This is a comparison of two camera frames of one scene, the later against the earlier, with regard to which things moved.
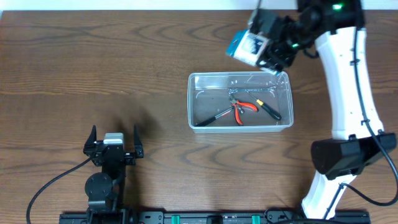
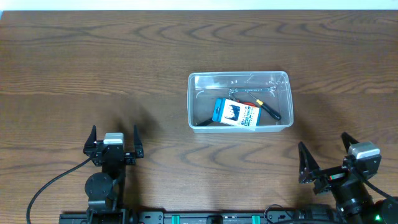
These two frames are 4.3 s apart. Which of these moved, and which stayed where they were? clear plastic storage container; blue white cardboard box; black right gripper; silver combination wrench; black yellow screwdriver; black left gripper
Moved: blue white cardboard box; black right gripper
Stayed: black left gripper; black yellow screwdriver; clear plastic storage container; silver combination wrench
